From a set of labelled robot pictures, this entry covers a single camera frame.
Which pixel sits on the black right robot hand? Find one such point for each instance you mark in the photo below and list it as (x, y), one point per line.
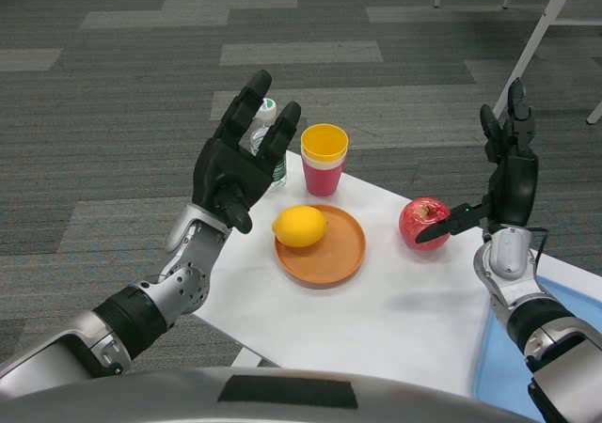
(517, 188)

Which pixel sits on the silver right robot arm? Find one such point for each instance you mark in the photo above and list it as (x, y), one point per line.
(541, 319)

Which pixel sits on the yellow plastic cup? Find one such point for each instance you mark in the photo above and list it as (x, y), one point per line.
(324, 141)

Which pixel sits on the light blue tray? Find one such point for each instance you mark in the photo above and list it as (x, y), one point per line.
(498, 362)

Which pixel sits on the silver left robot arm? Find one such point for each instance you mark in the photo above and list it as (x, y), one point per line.
(141, 310)

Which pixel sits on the red apple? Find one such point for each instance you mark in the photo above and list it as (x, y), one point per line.
(416, 218)

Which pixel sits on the white table with crossbar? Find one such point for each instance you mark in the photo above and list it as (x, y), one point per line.
(541, 28)

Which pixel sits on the clear plastic water bottle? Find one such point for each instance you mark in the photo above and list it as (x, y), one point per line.
(261, 129)

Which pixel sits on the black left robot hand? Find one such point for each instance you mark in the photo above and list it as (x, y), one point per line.
(226, 174)

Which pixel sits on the white plastic cup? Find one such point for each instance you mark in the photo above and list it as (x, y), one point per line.
(324, 165)

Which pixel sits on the pink plastic cup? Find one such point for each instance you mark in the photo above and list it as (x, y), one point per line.
(324, 181)

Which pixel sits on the orange round plate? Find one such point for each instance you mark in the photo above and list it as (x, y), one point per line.
(338, 254)

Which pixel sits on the silver robot chest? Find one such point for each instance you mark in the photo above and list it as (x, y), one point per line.
(287, 399)

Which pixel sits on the yellow lemon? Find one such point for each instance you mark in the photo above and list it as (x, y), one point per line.
(298, 225)

